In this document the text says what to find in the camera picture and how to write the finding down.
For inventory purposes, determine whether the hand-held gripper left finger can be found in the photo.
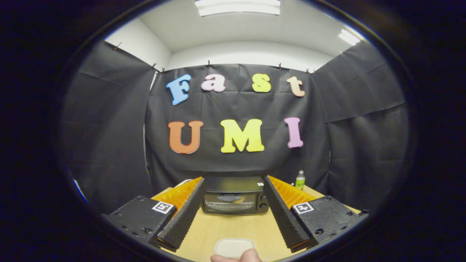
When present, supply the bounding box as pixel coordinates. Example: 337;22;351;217
104;176;206;251

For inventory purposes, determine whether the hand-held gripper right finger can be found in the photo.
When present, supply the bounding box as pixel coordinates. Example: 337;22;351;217
263;175;368;252

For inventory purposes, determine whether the black toaster oven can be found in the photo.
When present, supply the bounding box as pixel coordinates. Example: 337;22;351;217
201;176;270;214

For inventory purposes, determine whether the white rectangular plate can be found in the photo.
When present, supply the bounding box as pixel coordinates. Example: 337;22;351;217
214;238;256;259

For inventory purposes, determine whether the small ceiling light panel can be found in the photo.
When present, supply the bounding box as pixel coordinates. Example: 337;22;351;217
338;29;359;46

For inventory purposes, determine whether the large ceiling light panel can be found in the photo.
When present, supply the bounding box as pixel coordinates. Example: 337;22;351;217
194;0;281;17

